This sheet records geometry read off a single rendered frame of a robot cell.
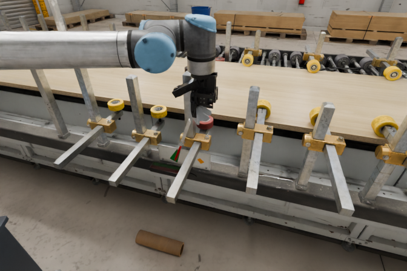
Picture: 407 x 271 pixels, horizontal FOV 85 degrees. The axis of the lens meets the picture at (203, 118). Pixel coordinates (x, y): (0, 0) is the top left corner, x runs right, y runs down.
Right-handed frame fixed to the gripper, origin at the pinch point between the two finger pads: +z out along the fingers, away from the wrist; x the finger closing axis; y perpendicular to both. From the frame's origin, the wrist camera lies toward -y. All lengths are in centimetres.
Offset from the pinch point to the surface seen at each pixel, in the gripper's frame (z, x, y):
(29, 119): 38, 24, -131
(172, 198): 15.1, -24.5, -0.8
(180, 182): 14.5, -18.0, -0.3
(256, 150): 4.6, -5.4, 23.5
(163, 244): 93, -4, -22
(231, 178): 30.9, 4.1, 14.9
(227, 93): 10.5, 47.3, 3.3
